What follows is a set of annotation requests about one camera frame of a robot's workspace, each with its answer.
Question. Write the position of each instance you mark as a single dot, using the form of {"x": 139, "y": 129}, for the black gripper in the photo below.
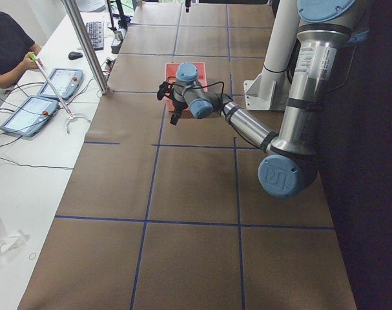
{"x": 178, "y": 106}

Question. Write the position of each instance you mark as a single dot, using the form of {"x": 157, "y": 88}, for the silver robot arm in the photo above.
{"x": 287, "y": 137}

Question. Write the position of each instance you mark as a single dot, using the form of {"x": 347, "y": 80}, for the pink plastic bin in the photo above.
{"x": 170, "y": 74}

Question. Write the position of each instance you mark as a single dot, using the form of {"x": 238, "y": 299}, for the lower orange black connector box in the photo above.
{"x": 109, "y": 64}

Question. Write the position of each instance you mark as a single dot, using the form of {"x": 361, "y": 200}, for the small metal cup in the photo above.
{"x": 119, "y": 34}

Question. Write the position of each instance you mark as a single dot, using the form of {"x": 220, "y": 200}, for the black keyboard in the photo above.
{"x": 95, "y": 31}

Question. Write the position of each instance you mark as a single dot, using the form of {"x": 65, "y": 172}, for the black computer mouse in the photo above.
{"x": 75, "y": 55}

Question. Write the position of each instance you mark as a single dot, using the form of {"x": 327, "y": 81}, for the upper blue teach pendant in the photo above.
{"x": 65, "y": 80}

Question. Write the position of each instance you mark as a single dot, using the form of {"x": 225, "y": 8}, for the blue teach pendant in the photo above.
{"x": 29, "y": 118}
{"x": 65, "y": 80}

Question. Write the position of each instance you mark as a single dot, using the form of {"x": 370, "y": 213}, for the long reacher grabber stick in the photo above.
{"x": 71, "y": 116}

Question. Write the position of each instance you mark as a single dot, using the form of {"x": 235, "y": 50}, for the lower blue teach pendant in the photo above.
{"x": 29, "y": 118}

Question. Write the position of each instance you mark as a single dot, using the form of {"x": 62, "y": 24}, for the seated person in black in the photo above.
{"x": 16, "y": 46}

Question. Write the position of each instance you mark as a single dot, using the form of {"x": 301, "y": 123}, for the crumpled white paper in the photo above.
{"x": 11, "y": 240}

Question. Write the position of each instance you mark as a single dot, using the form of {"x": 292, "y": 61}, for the white pedestal column base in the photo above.
{"x": 269, "y": 90}

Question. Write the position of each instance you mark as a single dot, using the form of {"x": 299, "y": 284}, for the aluminium frame post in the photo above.
{"x": 81, "y": 32}

